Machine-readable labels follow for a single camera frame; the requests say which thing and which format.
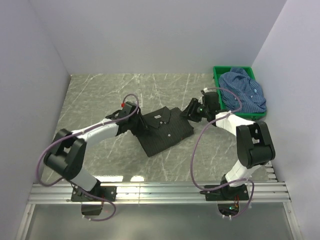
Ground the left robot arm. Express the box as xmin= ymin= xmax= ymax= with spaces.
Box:
xmin=43 ymin=101 xmax=148 ymax=201

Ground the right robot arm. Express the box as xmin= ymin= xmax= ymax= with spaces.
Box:
xmin=181 ymin=90 xmax=276 ymax=200

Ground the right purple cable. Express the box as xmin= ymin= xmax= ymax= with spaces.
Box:
xmin=190 ymin=86 xmax=255 ymax=217

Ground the green plastic bin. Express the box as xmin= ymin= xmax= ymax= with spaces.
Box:
xmin=213 ymin=66 xmax=267 ymax=120

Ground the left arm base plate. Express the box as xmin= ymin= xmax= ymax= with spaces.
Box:
xmin=70 ymin=185 xmax=117 ymax=219

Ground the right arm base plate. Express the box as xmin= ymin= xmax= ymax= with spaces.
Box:
xmin=199 ymin=184 xmax=251 ymax=220

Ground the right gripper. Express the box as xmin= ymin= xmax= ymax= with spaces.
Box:
xmin=179 ymin=98 xmax=209 ymax=123

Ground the blue checked long sleeve shirt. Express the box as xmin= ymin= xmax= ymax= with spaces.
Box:
xmin=218 ymin=67 xmax=267 ymax=114

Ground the aluminium mounting rail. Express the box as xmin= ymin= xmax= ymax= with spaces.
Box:
xmin=14 ymin=119 xmax=301 ymax=240

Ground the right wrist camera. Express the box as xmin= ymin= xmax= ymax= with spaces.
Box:
xmin=200 ymin=87 xmax=212 ymax=104

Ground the black pinstripe long sleeve shirt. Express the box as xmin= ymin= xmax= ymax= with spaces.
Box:
xmin=132 ymin=106 xmax=194 ymax=157

